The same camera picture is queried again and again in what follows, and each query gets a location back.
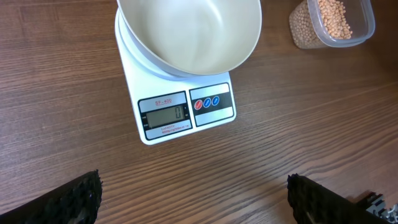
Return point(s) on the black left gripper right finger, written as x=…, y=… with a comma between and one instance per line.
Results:
x=313, y=203

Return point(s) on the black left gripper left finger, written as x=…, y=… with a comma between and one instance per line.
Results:
x=77, y=201

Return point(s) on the white digital kitchen scale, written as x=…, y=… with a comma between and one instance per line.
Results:
x=165, y=106

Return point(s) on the white bowl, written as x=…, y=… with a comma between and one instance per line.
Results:
x=194, y=37

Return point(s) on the pile of soybeans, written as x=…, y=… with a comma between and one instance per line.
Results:
x=332, y=18

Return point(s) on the clear plastic container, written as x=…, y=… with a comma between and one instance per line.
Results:
x=316, y=24

